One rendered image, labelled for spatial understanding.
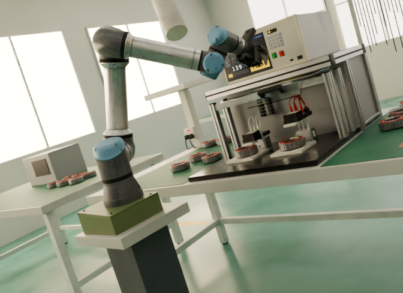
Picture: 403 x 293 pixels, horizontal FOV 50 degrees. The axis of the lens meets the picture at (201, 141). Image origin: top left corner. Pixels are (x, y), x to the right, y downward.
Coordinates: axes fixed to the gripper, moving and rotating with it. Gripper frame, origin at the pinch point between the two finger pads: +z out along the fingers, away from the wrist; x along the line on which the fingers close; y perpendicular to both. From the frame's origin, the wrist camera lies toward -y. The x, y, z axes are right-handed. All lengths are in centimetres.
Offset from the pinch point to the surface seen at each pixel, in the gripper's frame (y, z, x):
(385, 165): 55, -9, 49
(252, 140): 32.3, 13.6, -18.8
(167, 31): -65, 43, -108
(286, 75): 7.5, 8.2, 4.5
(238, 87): 7.0, 8.1, -21.3
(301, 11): -341, 540, -265
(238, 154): 39.3, 5.9, -21.3
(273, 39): -8.7, 3.9, 1.5
